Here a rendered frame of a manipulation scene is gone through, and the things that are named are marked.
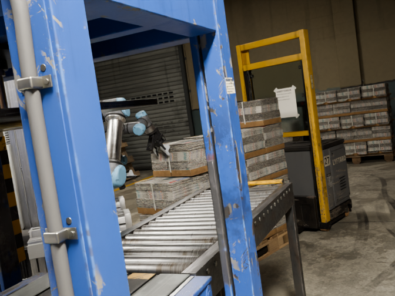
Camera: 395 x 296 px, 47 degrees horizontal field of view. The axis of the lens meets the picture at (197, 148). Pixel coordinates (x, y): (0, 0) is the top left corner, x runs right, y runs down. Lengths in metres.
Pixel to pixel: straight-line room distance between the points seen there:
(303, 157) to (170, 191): 1.85
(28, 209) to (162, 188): 0.86
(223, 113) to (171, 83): 9.64
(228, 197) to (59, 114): 0.65
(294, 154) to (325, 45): 5.51
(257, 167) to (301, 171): 0.86
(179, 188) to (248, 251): 1.88
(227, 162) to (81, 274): 0.60
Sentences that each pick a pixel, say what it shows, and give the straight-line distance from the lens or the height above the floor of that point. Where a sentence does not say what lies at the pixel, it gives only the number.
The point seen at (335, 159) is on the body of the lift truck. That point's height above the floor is 0.61.
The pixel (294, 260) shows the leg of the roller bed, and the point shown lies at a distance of 2.67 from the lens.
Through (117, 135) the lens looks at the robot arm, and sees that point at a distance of 2.54.
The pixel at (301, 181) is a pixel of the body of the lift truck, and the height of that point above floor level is 0.44.
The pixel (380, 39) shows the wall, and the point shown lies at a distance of 9.73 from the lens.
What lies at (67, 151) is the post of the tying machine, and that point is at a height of 1.24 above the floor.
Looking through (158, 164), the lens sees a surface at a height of 0.92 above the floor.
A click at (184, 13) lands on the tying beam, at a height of 1.47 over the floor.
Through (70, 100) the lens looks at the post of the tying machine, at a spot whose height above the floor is 1.30.
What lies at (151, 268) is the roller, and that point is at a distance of 1.51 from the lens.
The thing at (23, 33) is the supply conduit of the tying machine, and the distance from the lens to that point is 0.62.
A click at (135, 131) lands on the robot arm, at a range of 2.97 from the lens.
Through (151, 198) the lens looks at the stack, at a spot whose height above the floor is 0.72.
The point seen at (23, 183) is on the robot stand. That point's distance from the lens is 2.71.
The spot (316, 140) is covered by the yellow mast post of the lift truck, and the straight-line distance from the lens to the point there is 4.23.
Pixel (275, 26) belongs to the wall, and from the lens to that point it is 10.05.
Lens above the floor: 1.27
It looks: 5 degrees down
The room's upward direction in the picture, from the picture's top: 8 degrees counter-clockwise
